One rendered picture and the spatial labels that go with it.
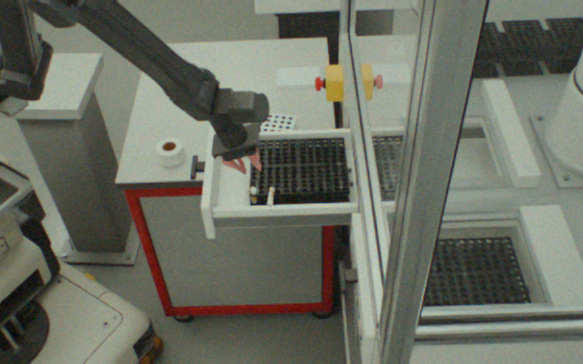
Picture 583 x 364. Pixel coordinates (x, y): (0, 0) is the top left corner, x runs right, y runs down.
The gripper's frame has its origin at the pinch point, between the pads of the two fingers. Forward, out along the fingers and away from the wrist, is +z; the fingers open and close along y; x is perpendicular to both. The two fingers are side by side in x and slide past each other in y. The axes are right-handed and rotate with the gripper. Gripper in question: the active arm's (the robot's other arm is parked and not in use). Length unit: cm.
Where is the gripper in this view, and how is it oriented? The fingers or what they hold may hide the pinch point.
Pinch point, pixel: (251, 168)
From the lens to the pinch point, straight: 135.8
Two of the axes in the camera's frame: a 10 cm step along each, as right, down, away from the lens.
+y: -9.4, 2.2, 2.5
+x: -0.1, 7.3, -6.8
